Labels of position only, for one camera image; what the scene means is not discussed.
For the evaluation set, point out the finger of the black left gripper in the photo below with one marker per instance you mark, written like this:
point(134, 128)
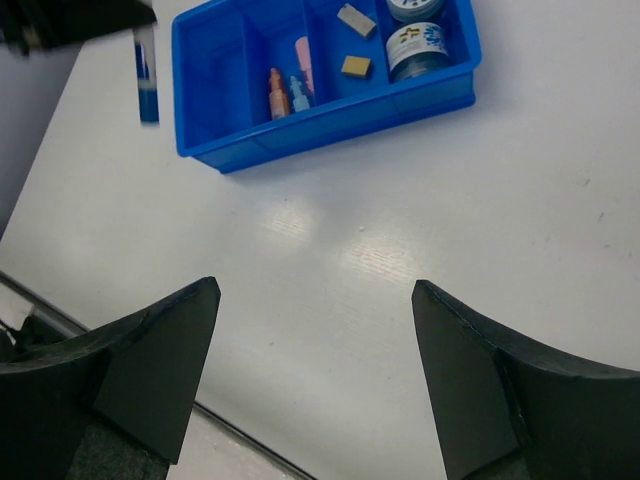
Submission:
point(46, 25)

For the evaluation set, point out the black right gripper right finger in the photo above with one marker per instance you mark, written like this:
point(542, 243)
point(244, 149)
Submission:
point(507, 406)

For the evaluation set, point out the orange translucent case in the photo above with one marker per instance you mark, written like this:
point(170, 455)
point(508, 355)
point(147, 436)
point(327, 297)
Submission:
point(278, 97)

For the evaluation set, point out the pink translucent case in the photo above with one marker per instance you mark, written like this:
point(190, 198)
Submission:
point(302, 50)

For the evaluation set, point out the blue plastic compartment tray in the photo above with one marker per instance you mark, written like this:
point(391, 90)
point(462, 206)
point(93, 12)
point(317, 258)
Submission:
point(222, 53)

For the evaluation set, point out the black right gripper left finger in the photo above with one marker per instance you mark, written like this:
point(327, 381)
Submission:
point(111, 403)

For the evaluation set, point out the blue white marker pen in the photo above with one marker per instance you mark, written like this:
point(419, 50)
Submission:
point(145, 58)

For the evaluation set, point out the grey eraser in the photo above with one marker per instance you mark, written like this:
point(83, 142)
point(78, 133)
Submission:
point(356, 20)

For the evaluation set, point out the blue slime jar printed lid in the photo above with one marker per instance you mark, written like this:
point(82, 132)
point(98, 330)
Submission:
point(411, 11)

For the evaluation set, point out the blue translucent case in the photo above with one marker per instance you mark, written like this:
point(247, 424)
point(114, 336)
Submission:
point(300, 100)

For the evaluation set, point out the yellow eraser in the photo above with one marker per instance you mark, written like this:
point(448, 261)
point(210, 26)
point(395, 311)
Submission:
point(357, 67)

